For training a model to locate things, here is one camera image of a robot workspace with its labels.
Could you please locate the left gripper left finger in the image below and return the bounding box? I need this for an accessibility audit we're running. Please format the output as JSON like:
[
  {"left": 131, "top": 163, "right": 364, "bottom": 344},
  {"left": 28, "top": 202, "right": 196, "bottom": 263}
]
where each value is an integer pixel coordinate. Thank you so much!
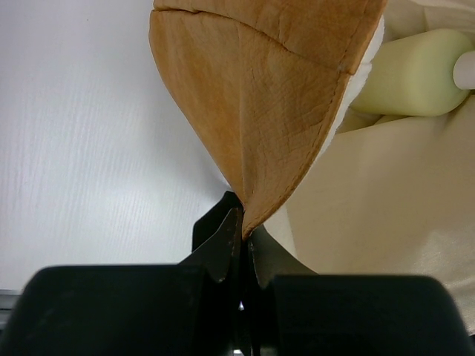
[{"left": 1, "top": 192, "right": 245, "bottom": 355}]

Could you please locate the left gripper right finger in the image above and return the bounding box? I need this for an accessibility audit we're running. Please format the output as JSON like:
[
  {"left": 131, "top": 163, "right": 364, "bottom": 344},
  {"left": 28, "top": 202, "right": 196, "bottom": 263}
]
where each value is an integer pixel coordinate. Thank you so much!
[{"left": 246, "top": 228, "right": 474, "bottom": 355}]

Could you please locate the tan canvas tote bag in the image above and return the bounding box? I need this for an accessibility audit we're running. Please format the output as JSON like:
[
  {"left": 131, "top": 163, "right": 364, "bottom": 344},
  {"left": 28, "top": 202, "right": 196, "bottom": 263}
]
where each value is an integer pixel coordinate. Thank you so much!
[{"left": 149, "top": 1, "right": 474, "bottom": 326}]

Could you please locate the pale green bottle white cap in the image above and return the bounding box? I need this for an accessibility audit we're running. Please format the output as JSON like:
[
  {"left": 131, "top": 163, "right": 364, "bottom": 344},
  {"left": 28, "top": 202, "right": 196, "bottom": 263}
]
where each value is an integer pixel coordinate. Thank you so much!
[{"left": 351, "top": 29, "right": 474, "bottom": 116}]

